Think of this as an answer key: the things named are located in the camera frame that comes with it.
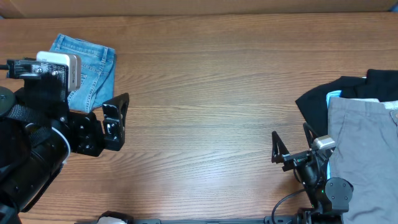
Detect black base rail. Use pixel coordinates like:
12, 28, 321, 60
96, 210, 299, 224

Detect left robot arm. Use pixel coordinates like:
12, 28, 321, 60
1, 88, 129, 223

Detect grey garment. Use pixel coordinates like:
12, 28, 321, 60
328, 98, 397, 223

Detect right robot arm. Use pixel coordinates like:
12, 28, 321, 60
267, 123, 354, 224

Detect bright blue garment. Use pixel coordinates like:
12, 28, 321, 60
326, 90, 342, 108

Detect black garment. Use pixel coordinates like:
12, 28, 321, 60
295, 69, 397, 136

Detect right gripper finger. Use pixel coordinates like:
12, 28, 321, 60
271, 131, 290, 164
303, 122, 318, 148

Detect cardboard backboard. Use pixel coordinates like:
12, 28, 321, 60
1, 0, 397, 19

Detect light blue jeans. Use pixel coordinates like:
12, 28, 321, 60
50, 34, 117, 113

